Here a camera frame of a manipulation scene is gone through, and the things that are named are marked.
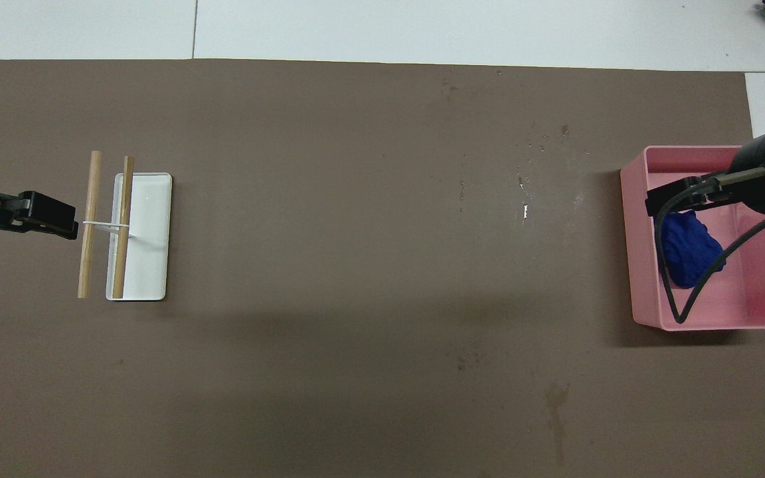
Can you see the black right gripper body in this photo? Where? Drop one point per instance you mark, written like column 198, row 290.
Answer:
column 761, row 172

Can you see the blue towel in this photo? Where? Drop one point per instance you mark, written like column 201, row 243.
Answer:
column 688, row 252

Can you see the water puddle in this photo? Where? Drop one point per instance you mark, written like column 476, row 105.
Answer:
column 525, row 212

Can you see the wooden rack rod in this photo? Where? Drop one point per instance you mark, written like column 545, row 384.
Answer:
column 85, row 265
column 119, row 272

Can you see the pink plastic bin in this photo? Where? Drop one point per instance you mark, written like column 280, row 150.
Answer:
column 748, row 292

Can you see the brown table mat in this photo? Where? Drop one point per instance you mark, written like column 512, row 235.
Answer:
column 356, row 299

